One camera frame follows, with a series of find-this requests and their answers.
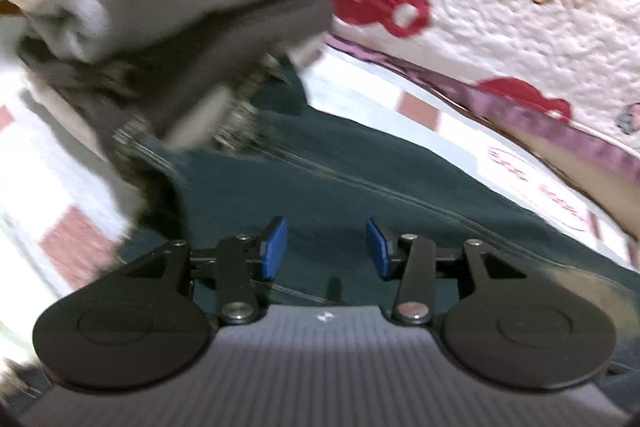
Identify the red bear print quilt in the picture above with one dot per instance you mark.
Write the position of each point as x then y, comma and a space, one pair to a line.
525, 7

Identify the checked bed sheet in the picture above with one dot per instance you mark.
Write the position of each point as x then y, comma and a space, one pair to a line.
50, 187

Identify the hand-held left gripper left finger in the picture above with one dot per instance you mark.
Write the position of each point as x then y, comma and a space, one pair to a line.
274, 249

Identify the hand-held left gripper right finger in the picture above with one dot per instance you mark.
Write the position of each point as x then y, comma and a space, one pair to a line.
377, 249

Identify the dark brown folded sweater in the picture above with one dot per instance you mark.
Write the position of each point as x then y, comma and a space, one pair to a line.
200, 57

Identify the grey folded sweatshirt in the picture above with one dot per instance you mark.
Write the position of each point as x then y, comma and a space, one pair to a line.
125, 22

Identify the dark blue denim jeans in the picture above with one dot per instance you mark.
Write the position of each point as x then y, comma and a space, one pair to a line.
350, 167

